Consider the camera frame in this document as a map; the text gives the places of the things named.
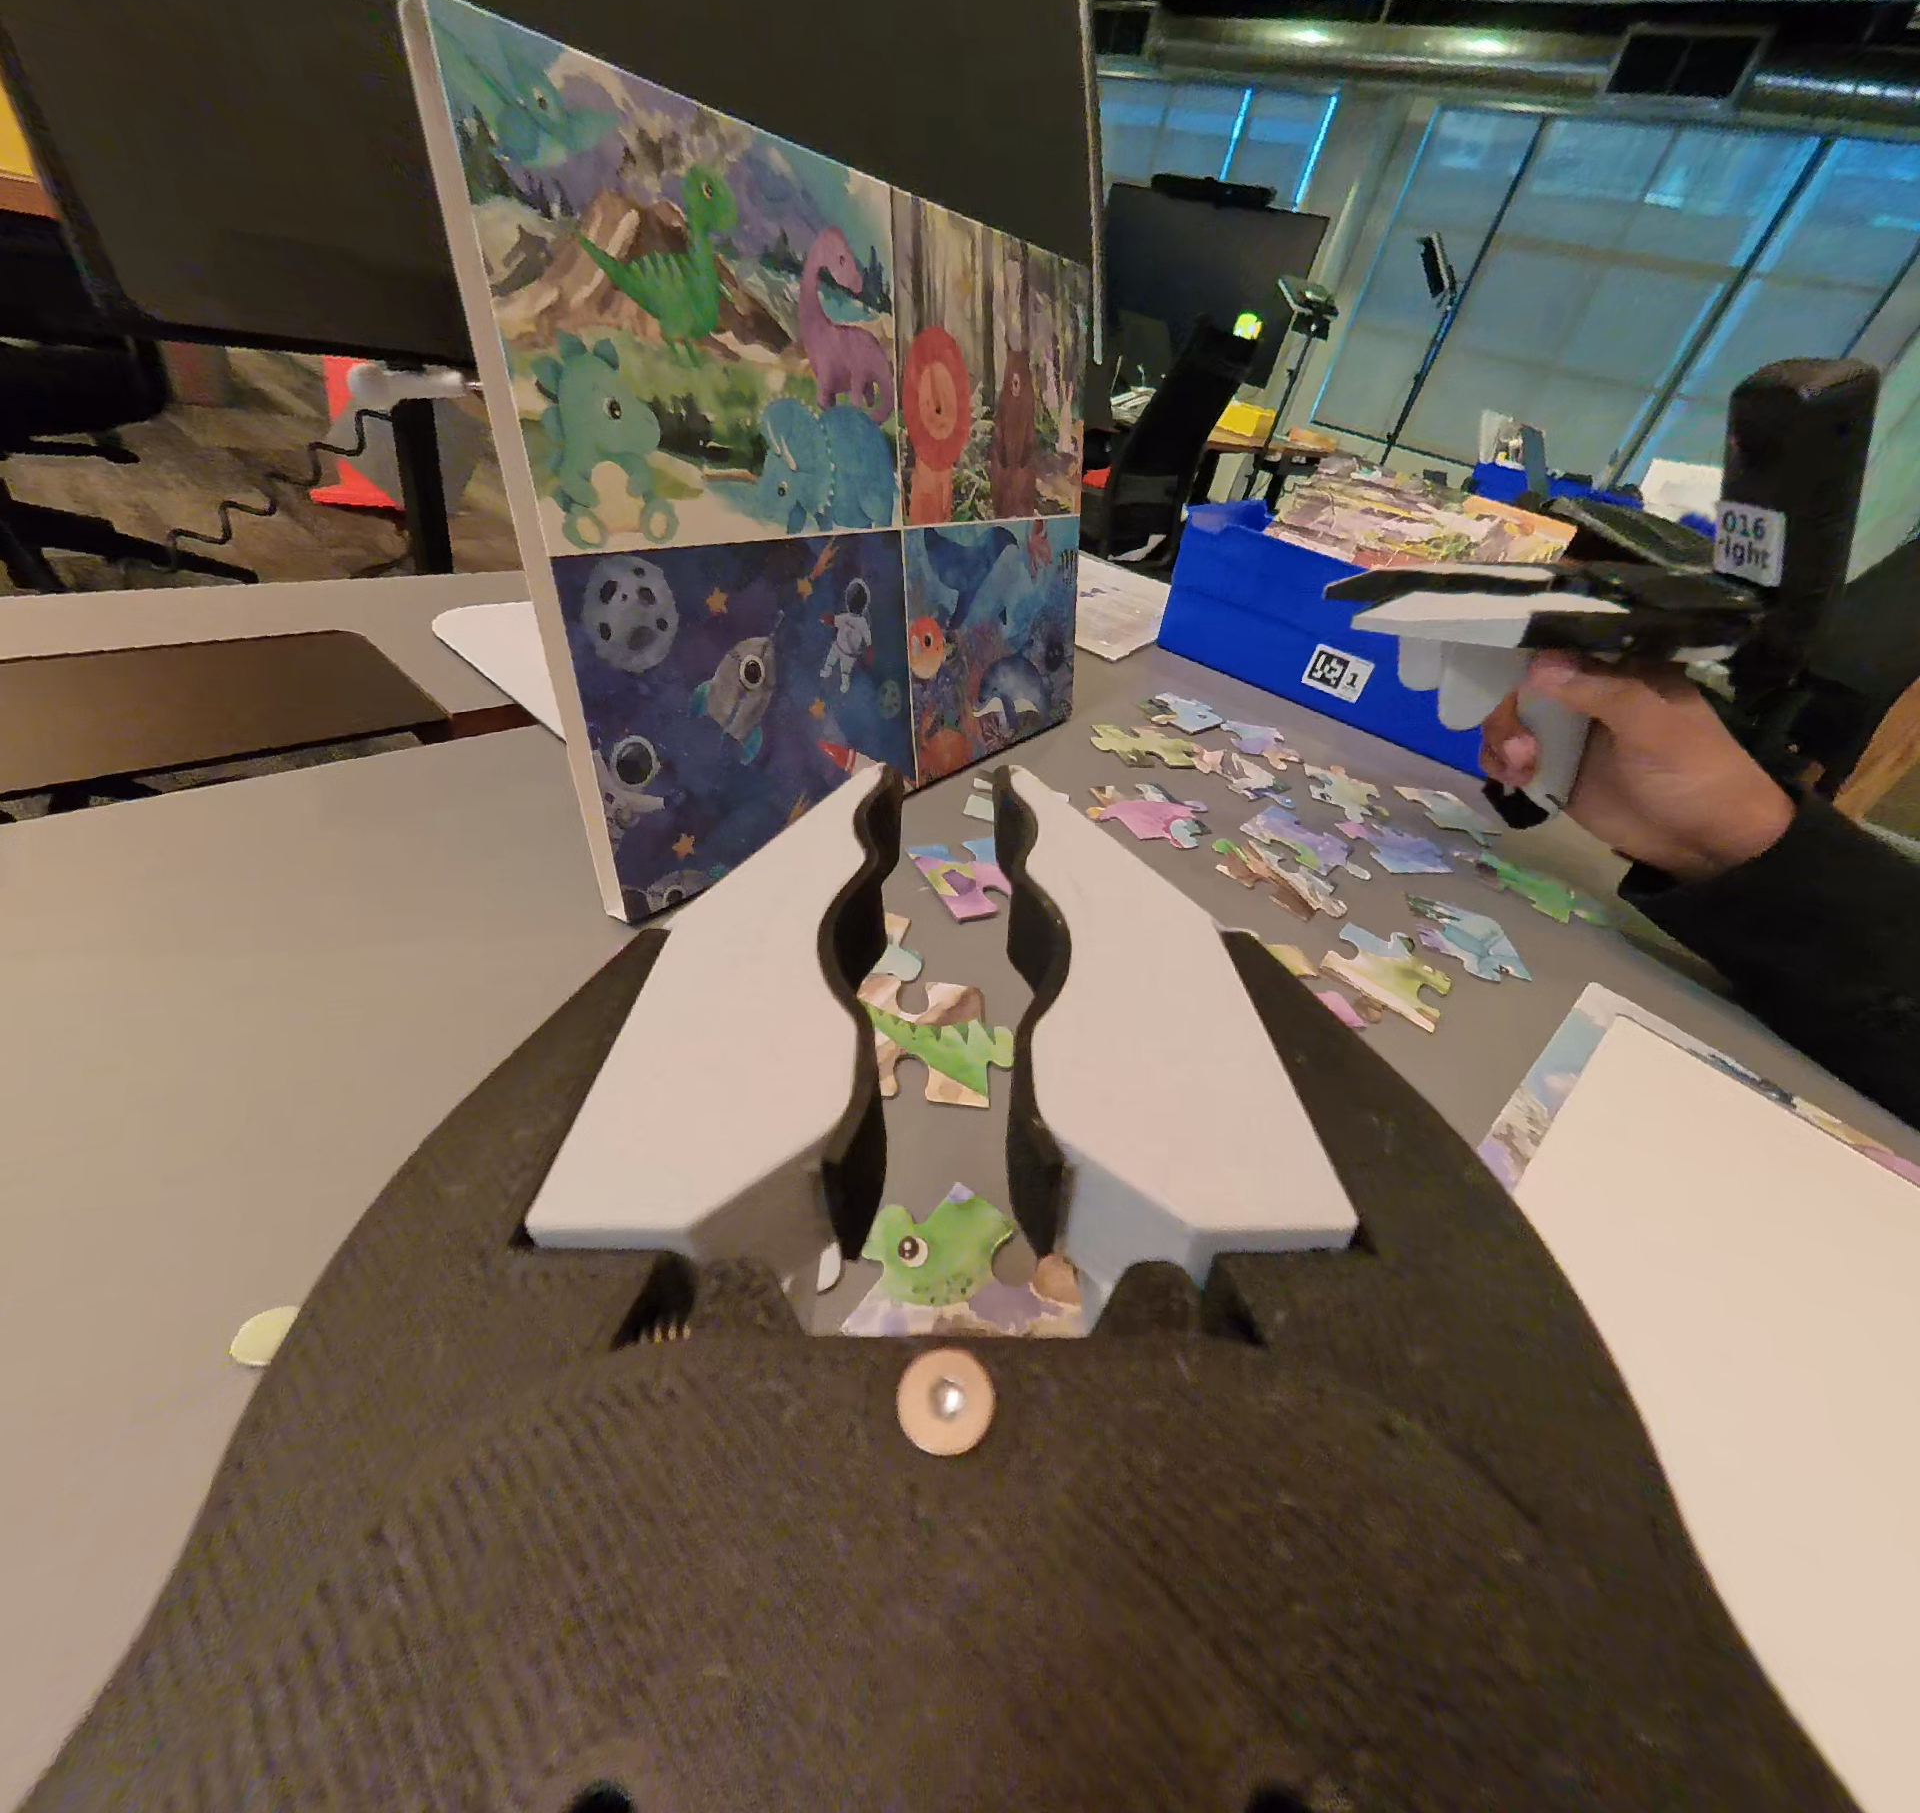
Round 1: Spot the blue plastic bin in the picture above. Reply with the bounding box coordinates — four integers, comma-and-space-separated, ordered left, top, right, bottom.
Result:
1470, 459, 1644, 510
1157, 500, 1502, 780

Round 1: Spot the person's right hand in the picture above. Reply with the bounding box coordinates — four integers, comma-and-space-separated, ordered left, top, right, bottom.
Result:
1478, 651, 1797, 880

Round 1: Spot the white card sheet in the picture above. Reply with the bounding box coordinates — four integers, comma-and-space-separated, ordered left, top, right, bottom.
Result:
433, 603, 564, 727

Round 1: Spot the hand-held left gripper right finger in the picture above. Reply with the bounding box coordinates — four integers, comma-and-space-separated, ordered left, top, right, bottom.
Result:
994, 767, 1363, 1305

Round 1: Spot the black office chair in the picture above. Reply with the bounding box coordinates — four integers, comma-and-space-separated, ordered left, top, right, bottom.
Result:
0, 328, 169, 592
1080, 318, 1264, 572

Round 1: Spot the green dinosaur head jigsaw piece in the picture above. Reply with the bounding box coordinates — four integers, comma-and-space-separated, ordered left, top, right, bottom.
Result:
840, 1182, 1089, 1340

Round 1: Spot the printed paper sheet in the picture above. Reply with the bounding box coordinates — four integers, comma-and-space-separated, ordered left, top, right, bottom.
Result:
1072, 555, 1183, 664

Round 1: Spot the red object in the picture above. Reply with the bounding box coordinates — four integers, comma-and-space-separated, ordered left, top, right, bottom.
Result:
308, 357, 408, 515

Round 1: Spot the pile of jigsaw pieces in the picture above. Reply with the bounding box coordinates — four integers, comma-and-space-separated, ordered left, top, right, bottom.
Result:
863, 691, 1615, 1113

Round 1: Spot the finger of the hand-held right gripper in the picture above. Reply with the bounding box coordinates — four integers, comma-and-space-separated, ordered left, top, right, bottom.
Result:
1350, 589, 1638, 652
1324, 565, 1593, 605

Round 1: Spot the person's right forearm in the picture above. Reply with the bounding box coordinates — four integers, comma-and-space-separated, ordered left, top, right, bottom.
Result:
1617, 790, 1920, 1128

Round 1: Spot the black coiled cable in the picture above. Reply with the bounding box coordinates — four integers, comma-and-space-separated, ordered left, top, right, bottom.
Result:
164, 404, 409, 570

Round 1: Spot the camera tripod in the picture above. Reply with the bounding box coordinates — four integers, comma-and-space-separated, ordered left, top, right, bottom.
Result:
1388, 230, 1460, 473
1275, 277, 1341, 496

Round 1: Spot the puzzle tray with painted border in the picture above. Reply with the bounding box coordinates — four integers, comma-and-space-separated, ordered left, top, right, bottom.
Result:
1478, 985, 1920, 1813

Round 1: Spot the illustrated puzzle box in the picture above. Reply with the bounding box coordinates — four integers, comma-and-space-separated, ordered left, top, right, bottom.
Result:
397, 0, 1093, 926

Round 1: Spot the dark monitor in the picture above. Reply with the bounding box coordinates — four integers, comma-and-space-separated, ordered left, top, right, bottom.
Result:
1101, 182, 1333, 382

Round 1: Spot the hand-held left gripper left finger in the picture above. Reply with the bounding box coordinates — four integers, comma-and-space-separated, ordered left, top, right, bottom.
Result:
525, 767, 907, 1265

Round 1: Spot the large black monitor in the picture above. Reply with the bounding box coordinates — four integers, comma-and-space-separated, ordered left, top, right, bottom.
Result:
0, 0, 1108, 364

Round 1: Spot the black monitor stand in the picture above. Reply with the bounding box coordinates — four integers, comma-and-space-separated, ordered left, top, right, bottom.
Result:
350, 362, 470, 577

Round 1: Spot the green beige jigsaw piece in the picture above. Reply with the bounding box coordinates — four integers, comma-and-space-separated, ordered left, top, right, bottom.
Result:
858, 975, 1017, 1110

